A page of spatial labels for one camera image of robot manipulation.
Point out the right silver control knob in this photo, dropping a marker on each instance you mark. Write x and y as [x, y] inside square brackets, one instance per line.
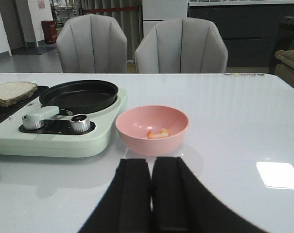
[79, 123]

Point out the orange shrimp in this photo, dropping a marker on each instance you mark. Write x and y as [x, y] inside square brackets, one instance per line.
[162, 134]

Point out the red bin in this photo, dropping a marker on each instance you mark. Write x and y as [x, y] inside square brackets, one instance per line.
[49, 31]

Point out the left silver control knob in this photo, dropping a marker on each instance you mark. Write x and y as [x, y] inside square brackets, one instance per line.
[31, 125]

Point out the silver control knob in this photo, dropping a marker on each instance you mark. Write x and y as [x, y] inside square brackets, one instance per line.
[79, 123]
[31, 125]

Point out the grey upholstered chair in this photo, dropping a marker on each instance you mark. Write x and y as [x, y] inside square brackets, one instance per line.
[182, 45]
[92, 44]

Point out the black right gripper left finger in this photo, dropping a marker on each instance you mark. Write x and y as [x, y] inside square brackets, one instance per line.
[126, 205]

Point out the white cabinet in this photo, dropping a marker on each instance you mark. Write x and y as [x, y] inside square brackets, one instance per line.
[155, 11]

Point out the green breakfast maker base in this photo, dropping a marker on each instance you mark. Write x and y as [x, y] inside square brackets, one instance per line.
[15, 142]

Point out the dark armchair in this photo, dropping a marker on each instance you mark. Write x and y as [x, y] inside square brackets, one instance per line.
[285, 40]

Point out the pink bowl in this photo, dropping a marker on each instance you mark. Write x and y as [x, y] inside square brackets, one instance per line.
[134, 124]

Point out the right grey upholstered chair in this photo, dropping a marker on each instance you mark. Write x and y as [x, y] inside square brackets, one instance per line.
[182, 45]

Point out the black round frying pan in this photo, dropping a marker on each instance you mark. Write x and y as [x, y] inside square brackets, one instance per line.
[80, 97]

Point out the bread slice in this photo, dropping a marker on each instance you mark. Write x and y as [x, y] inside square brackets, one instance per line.
[15, 92]

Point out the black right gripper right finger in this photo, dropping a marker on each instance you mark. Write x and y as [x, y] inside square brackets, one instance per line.
[181, 204]

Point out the left grey upholstered chair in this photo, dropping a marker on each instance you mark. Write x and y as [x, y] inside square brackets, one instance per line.
[92, 44]

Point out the dark grey counter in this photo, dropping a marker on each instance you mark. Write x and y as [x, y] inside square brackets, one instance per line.
[249, 28]

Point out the beige cushion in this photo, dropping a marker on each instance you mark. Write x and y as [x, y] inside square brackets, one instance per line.
[285, 68]

